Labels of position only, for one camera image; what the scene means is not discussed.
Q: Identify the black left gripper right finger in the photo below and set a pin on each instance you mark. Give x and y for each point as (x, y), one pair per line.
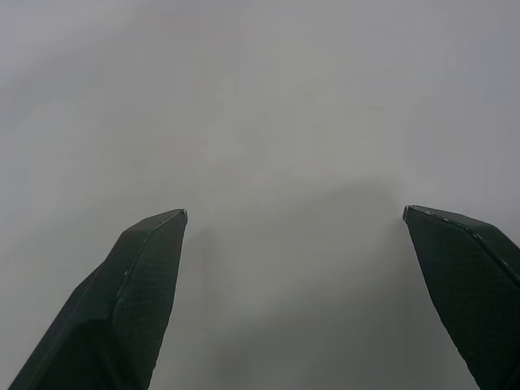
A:
(471, 292)

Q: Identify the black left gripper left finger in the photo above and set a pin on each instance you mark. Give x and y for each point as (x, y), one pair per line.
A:
(118, 308)

